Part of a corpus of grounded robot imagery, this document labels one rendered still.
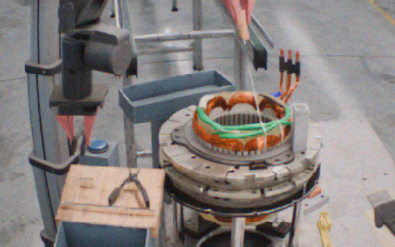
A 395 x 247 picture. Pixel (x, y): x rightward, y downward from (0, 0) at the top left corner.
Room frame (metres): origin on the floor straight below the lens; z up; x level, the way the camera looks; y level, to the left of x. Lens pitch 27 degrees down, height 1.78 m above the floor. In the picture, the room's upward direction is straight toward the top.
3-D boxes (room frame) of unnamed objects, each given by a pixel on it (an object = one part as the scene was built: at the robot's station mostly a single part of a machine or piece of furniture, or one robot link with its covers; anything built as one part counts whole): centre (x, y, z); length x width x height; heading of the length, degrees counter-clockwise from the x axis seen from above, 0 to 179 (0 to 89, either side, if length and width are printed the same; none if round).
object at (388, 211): (1.38, -0.52, 0.79); 0.24 x 0.13 x 0.02; 8
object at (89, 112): (1.08, 0.20, 1.22); 0.07 x 0.07 x 0.09; 89
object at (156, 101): (1.56, 0.05, 0.92); 0.25 x 0.11 x 0.28; 115
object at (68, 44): (1.08, 0.19, 1.36); 0.07 x 0.06 x 0.07; 61
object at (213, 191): (1.13, -0.06, 1.06); 0.09 x 0.04 x 0.01; 93
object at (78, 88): (1.08, 0.20, 1.30); 0.10 x 0.07 x 0.07; 89
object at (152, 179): (1.10, 0.16, 1.05); 0.20 x 0.19 x 0.02; 178
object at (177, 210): (1.28, 0.04, 0.91); 0.02 x 0.02 x 0.21
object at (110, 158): (1.33, 0.21, 0.91); 0.07 x 0.07 x 0.25; 78
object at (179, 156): (1.27, -0.09, 1.09); 0.32 x 0.32 x 0.01
